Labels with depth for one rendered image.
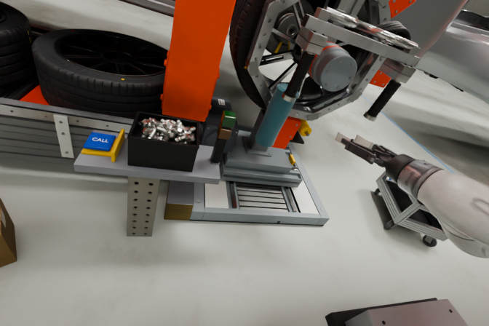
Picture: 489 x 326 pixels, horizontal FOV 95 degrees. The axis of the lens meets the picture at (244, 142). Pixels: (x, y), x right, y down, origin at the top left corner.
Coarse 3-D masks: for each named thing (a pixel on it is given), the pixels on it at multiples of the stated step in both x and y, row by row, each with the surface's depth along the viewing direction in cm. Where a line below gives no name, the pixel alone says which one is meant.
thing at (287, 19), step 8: (304, 0) 122; (288, 8) 123; (304, 8) 124; (312, 8) 125; (280, 16) 125; (288, 16) 121; (280, 24) 123; (288, 24) 124; (296, 24) 124; (272, 40) 132; (280, 40) 129; (272, 48) 135; (280, 48) 136
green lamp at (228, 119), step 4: (224, 112) 70; (228, 112) 71; (232, 112) 72; (224, 116) 69; (228, 116) 69; (232, 116) 70; (220, 120) 73; (224, 120) 70; (228, 120) 70; (232, 120) 70; (224, 124) 71; (228, 124) 71; (232, 124) 71
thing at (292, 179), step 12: (288, 156) 155; (228, 168) 127; (240, 168) 129; (252, 168) 131; (228, 180) 127; (240, 180) 128; (252, 180) 130; (264, 180) 132; (276, 180) 133; (288, 180) 135; (300, 180) 137
